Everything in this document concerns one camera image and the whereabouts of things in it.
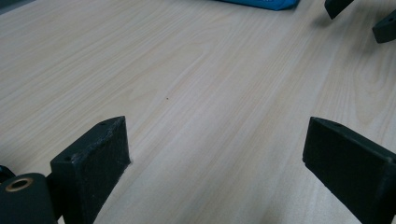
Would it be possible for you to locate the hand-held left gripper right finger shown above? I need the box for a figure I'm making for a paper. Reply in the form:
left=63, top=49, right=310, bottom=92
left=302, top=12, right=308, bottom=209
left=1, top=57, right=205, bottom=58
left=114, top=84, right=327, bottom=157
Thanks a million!
left=302, top=116, right=396, bottom=224

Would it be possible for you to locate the blue wet wipes pack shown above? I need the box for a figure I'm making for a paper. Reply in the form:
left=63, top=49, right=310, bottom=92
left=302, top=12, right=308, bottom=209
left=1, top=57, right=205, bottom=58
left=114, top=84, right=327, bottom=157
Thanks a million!
left=214, top=0, right=302, bottom=11

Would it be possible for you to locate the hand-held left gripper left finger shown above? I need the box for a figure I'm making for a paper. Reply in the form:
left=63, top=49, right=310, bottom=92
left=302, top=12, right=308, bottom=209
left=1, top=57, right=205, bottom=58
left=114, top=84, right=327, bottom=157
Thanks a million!
left=49, top=115, right=132, bottom=224

